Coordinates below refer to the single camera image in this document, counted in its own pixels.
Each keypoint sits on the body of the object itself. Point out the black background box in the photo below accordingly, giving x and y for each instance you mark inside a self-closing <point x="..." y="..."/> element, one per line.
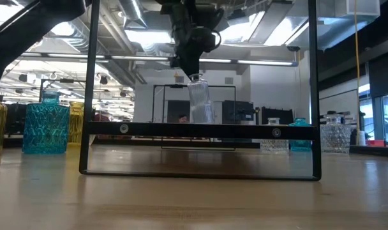
<point x="286" y="115"/>

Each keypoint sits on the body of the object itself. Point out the person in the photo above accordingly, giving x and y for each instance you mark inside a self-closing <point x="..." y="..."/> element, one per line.
<point x="183" y="119"/>

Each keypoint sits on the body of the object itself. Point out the long ceiling tube light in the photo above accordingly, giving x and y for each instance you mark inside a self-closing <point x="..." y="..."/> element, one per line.
<point x="85" y="56"/>
<point x="261" y="62"/>

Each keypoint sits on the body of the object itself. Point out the white cup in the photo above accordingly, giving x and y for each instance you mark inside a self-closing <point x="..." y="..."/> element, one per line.
<point x="362" y="138"/>

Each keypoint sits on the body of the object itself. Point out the clear square diamond-cut vase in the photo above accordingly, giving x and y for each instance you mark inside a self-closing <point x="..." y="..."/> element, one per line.
<point x="273" y="147"/>

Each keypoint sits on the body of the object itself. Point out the clear acrylic tray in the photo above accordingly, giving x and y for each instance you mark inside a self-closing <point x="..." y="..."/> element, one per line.
<point x="197" y="130"/>

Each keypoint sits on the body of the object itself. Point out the red box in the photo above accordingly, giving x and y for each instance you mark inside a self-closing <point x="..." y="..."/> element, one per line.
<point x="376" y="143"/>

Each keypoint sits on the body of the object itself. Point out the black low cabinets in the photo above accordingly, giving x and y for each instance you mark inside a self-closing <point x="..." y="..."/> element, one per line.
<point x="15" y="118"/>

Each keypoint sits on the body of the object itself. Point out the slim clear ribbed glass bottle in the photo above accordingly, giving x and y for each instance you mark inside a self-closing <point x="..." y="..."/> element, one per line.
<point x="200" y="102"/>

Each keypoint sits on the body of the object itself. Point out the black security camera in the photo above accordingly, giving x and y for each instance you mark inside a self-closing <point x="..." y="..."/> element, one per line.
<point x="293" y="49"/>

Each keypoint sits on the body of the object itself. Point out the black aluminium table frame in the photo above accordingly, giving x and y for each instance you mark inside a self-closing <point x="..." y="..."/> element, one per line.
<point x="372" y="150"/>

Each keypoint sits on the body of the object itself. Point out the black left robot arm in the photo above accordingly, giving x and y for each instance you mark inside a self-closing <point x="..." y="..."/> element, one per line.
<point x="21" y="32"/>

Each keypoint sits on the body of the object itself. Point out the clear wide-rim glass vase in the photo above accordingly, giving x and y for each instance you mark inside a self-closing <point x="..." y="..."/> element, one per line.
<point x="336" y="137"/>

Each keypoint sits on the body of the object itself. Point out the black background monitor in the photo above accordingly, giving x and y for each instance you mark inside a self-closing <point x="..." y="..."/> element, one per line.
<point x="237" y="111"/>

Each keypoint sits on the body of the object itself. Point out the dark background screen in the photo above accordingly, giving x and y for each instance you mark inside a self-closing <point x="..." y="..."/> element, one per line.
<point x="178" y="107"/>

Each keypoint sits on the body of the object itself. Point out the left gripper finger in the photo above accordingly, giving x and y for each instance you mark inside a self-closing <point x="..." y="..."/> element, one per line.
<point x="183" y="62"/>
<point x="195" y="64"/>

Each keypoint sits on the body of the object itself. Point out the teal diamond-pattern glass vase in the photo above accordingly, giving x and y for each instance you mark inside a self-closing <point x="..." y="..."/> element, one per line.
<point x="45" y="127"/>

